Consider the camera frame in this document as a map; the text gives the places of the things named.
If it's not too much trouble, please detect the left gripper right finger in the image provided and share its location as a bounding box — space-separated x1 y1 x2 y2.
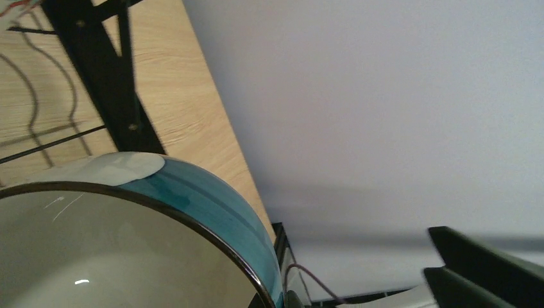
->
423 226 543 307

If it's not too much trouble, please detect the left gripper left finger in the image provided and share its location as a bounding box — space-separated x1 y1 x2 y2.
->
284 290 305 308

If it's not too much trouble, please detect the black rimmed white bowl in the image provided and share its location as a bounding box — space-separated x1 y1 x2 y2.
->
1 152 284 307

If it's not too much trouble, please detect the black wire dish rack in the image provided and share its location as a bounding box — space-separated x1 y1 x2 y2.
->
1 1 165 187

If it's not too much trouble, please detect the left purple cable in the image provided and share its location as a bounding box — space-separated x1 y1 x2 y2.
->
284 263 346 306

